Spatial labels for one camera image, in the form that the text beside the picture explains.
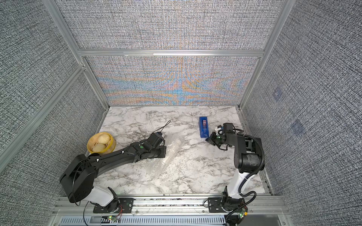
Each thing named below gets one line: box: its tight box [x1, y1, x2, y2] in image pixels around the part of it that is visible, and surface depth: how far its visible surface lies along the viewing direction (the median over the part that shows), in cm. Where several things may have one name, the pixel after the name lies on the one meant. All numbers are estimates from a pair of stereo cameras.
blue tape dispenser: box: [198, 116, 210, 138], surface depth 102 cm
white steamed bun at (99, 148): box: [92, 143, 107, 153], surface depth 92 cm
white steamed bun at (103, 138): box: [97, 133, 111, 145], surface depth 95 cm
